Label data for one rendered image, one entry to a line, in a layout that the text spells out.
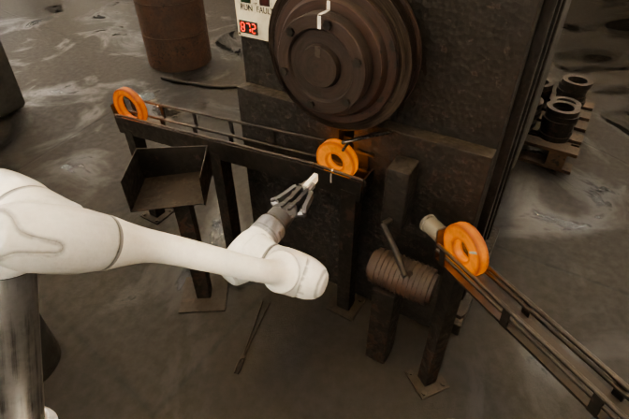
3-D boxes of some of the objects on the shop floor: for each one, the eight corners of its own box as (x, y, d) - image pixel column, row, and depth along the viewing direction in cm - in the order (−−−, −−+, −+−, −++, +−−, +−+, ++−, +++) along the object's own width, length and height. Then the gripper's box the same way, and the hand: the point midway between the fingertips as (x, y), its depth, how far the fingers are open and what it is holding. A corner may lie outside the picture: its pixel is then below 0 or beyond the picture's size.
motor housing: (370, 330, 182) (381, 237, 150) (420, 354, 173) (444, 262, 141) (356, 354, 174) (364, 261, 141) (408, 382, 164) (431, 290, 132)
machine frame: (320, 171, 273) (320, -206, 166) (499, 233, 227) (656, -229, 121) (246, 242, 223) (180, -227, 117) (456, 340, 178) (659, -281, 72)
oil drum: (181, 45, 450) (162, -52, 396) (226, 56, 425) (212, -46, 371) (135, 65, 410) (107, -41, 356) (181, 78, 385) (158, -33, 331)
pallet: (389, 122, 321) (396, 65, 294) (431, 82, 374) (440, 31, 348) (569, 175, 267) (596, 110, 241) (588, 120, 321) (611, 62, 295)
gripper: (257, 225, 132) (299, 179, 147) (293, 240, 127) (334, 191, 141) (254, 208, 127) (298, 161, 142) (291, 223, 122) (333, 173, 136)
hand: (310, 182), depth 139 cm, fingers closed
